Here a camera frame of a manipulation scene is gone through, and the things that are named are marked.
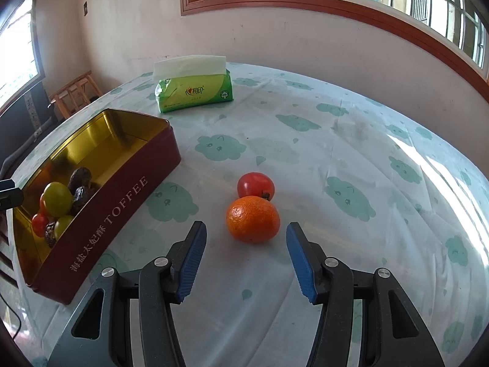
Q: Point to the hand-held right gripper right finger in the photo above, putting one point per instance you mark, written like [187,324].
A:
[301,260]

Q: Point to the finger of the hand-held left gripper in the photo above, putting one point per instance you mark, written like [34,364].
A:
[9,197]

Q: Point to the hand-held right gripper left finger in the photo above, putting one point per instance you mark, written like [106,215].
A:
[191,260]

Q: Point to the red tomato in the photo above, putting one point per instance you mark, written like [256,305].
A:
[39,224]
[254,185]

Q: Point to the green tomato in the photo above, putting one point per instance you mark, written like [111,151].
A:
[57,198]
[63,225]

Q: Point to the dark dried fruit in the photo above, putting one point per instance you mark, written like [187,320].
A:
[80,177]
[49,234]

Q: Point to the orange mandarin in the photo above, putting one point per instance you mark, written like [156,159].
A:
[253,220]

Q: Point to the dark dried fruit oblong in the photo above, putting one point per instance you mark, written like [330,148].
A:
[82,198]

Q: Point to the red tin box gold inside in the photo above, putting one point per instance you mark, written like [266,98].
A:
[126,202]

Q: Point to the dark wooden chair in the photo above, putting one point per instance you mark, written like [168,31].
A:
[5,260]

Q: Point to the dark low cabinet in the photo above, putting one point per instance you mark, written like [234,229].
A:
[19,130]

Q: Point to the light wooden chair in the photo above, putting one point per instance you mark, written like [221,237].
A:
[72,91]

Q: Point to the narrow side window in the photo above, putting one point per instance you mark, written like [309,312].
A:
[19,46]

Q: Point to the green tissue pack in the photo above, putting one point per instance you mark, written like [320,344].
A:
[191,95]

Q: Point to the wide wooden framed window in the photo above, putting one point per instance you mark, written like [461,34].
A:
[267,5]

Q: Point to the brown wall switch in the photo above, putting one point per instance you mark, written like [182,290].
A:
[86,8]

